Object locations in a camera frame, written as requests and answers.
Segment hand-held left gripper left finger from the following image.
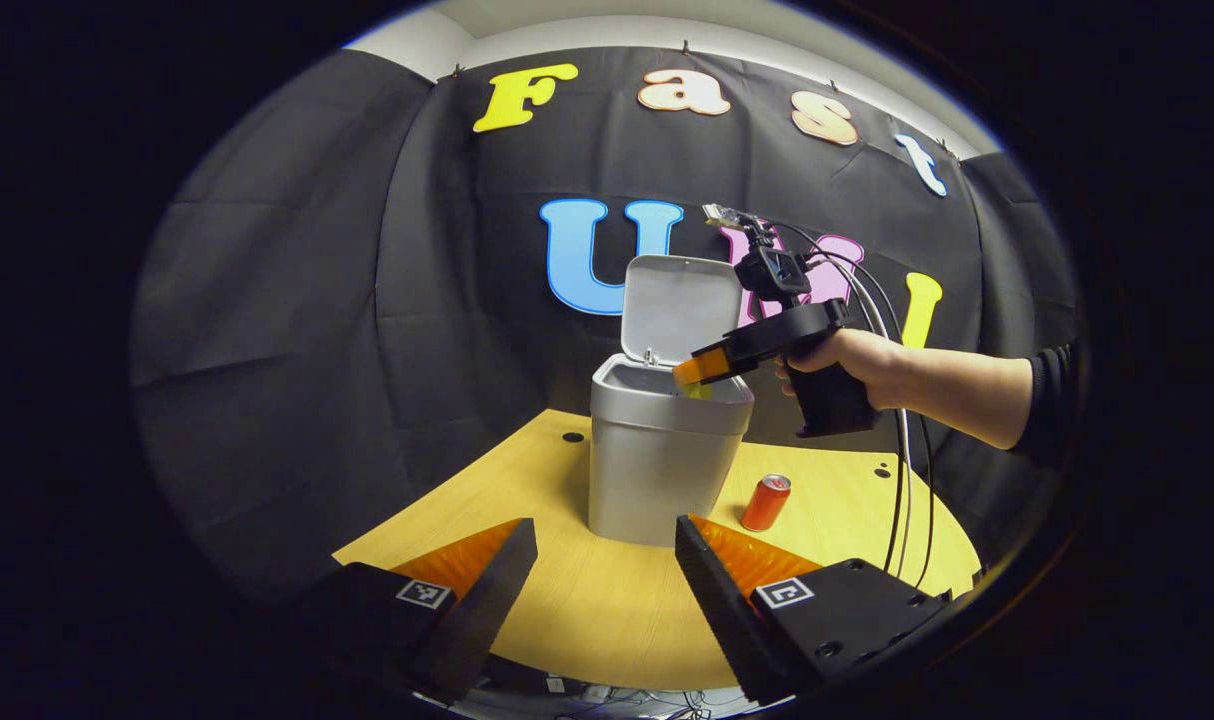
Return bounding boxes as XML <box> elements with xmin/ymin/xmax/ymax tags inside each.
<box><xmin>322</xmin><ymin>517</ymin><xmax>540</xmax><ymax>704</ymax></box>

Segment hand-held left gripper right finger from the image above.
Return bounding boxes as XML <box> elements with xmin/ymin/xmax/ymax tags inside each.
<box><xmin>674</xmin><ymin>515</ymin><xmax>953</xmax><ymax>704</ymax></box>

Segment white desktop garbage bin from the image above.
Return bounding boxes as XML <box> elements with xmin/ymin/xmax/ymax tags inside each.
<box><xmin>588</xmin><ymin>254</ymin><xmax>756</xmax><ymax>548</ymax></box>

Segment red pop can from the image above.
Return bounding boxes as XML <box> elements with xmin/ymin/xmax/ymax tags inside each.
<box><xmin>740</xmin><ymin>473</ymin><xmax>793</xmax><ymax>533</ymax></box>

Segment wooden desktop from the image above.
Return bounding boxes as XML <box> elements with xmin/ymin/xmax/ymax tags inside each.
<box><xmin>332</xmin><ymin>408</ymin><xmax>983</xmax><ymax>693</ymax></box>

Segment black backdrop cloth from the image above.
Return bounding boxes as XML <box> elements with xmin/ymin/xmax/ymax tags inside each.
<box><xmin>127</xmin><ymin>45</ymin><xmax>1083</xmax><ymax>601</ymax></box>

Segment tangled cables and plugs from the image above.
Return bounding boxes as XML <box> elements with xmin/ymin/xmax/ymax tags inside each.
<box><xmin>527</xmin><ymin>678</ymin><xmax>748</xmax><ymax>720</ymax></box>

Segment white cable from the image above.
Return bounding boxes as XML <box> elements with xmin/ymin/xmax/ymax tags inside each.
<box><xmin>812</xmin><ymin>255</ymin><xmax>916</xmax><ymax>586</ymax></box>

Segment black cable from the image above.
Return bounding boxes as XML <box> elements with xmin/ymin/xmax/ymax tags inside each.
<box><xmin>772</xmin><ymin>222</ymin><xmax>940</xmax><ymax>591</ymax></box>

